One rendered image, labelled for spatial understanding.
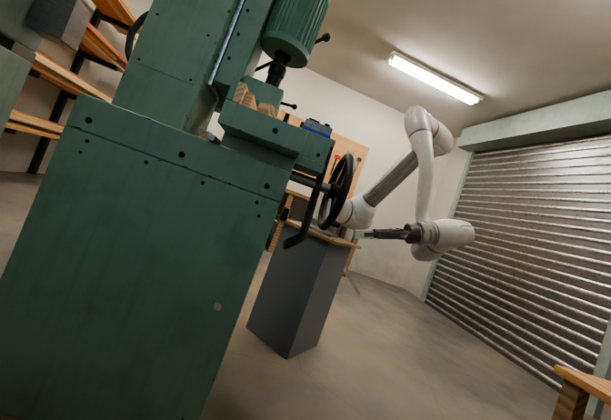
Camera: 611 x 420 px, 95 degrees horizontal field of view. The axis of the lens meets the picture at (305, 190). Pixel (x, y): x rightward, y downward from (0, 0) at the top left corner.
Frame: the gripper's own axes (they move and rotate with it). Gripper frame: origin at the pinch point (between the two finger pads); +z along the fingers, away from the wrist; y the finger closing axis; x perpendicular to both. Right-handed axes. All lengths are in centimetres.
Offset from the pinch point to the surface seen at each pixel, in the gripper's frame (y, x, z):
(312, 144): 7.3, -30.5, 19.6
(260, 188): 21.7, -15.6, 35.5
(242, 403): -3, 59, 42
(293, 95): -324, -164, 5
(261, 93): 3, -48, 36
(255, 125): 30, -30, 36
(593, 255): -115, 37, -241
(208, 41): 11, -60, 52
